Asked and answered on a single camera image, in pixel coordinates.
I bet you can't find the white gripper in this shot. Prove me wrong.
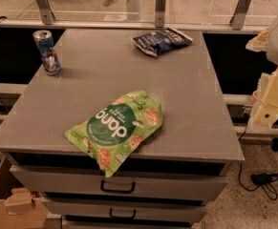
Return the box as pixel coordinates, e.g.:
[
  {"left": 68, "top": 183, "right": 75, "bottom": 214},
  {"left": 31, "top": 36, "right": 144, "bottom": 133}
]
[{"left": 253, "top": 68, "right": 278, "bottom": 128}]

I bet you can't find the blue chip bag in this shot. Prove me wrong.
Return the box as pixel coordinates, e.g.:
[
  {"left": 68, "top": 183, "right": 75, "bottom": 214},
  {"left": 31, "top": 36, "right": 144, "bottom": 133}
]
[{"left": 132, "top": 28, "right": 193, "bottom": 57}]

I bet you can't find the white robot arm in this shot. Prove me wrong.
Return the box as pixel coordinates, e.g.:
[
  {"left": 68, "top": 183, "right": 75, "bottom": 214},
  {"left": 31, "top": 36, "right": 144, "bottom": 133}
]
[{"left": 253, "top": 17, "right": 278, "bottom": 128}]

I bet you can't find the green rice chip bag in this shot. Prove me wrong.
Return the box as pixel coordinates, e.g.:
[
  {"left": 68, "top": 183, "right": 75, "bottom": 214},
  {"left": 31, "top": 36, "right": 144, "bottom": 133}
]
[{"left": 64, "top": 91, "right": 162, "bottom": 177}]

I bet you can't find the grey drawer cabinet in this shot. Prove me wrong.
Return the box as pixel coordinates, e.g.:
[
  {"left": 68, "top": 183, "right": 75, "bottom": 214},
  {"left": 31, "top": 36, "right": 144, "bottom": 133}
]
[{"left": 0, "top": 29, "right": 244, "bottom": 229}]

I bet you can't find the blue soda can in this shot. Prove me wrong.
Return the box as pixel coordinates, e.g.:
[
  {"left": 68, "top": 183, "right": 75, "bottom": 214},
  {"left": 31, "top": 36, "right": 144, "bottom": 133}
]
[{"left": 32, "top": 30, "right": 61, "bottom": 75}]

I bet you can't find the cardboard box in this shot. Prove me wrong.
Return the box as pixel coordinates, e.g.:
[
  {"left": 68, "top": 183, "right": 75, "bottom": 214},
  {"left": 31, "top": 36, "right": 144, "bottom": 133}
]
[{"left": 0, "top": 158, "right": 48, "bottom": 229}]

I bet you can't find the metal bracket right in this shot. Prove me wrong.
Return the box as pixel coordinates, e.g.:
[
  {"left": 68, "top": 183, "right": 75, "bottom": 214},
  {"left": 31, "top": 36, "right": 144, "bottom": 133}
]
[{"left": 229, "top": 0, "right": 252, "bottom": 30}]

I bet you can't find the metal bracket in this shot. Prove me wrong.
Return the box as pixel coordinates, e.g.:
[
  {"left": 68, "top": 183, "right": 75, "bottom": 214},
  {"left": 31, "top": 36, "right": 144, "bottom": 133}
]
[
  {"left": 155, "top": 0, "right": 166, "bottom": 28},
  {"left": 229, "top": 0, "right": 252, "bottom": 30},
  {"left": 36, "top": 0, "right": 54, "bottom": 25}
]

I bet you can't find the metal bracket middle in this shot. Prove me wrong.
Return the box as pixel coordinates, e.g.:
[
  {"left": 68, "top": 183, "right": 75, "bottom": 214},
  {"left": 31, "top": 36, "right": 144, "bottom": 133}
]
[{"left": 155, "top": 0, "right": 166, "bottom": 28}]

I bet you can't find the drawer black handle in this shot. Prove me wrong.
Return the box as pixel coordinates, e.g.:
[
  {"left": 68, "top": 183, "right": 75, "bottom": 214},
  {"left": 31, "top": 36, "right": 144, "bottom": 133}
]
[
  {"left": 109, "top": 208, "right": 137, "bottom": 219},
  {"left": 100, "top": 180, "right": 136, "bottom": 194}
]

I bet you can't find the top drawer black handle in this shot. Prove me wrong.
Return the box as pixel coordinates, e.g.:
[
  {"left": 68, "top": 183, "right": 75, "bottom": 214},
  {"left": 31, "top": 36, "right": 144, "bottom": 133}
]
[{"left": 100, "top": 180, "right": 136, "bottom": 194}]

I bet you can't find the metal bracket left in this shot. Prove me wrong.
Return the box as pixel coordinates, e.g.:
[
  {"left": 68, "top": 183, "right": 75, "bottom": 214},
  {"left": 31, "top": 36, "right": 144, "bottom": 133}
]
[{"left": 36, "top": 0, "right": 54, "bottom": 25}]

